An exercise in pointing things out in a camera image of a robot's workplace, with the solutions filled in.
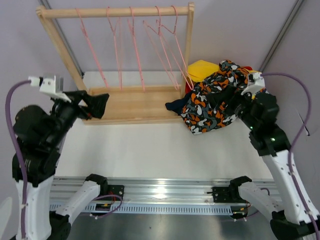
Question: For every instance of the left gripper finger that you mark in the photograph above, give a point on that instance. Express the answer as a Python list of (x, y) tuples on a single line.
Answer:
[(96, 104), (78, 97)]

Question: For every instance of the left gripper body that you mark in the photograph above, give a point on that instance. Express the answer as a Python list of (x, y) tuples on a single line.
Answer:
[(66, 113)]

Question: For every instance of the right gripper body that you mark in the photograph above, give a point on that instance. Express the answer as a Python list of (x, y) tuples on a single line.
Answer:
[(240, 103)]

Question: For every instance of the black orange camouflage shorts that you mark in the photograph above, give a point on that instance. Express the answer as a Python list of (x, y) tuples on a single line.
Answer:
[(201, 114)]

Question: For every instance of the pink wire hanger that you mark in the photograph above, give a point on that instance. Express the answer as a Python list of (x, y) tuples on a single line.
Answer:
[(116, 46), (184, 55), (94, 55), (131, 25), (155, 38)]

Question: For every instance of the yellow shorts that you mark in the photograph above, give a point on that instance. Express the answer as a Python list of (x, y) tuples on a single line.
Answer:
[(197, 72)]

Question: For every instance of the navy blue shorts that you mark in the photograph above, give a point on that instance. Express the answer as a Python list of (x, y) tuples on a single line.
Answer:
[(176, 106)]

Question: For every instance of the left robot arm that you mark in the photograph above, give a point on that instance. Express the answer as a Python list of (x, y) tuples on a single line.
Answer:
[(38, 135)]

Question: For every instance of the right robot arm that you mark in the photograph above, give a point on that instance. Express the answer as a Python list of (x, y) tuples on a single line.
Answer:
[(295, 216)]

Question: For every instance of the wooden clothes rack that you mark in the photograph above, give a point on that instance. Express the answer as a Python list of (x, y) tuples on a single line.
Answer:
[(131, 105)]

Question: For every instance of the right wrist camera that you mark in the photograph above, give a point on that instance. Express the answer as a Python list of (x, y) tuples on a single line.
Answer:
[(255, 83)]

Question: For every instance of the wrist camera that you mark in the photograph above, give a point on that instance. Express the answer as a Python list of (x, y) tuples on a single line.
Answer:
[(50, 85), (255, 83)]

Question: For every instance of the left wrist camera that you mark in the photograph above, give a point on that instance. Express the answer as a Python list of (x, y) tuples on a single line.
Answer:
[(50, 85)]

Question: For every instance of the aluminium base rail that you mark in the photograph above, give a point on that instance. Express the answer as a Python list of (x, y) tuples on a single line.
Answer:
[(158, 190)]

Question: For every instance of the slotted cable duct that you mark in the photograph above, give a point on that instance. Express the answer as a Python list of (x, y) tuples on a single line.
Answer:
[(132, 208)]

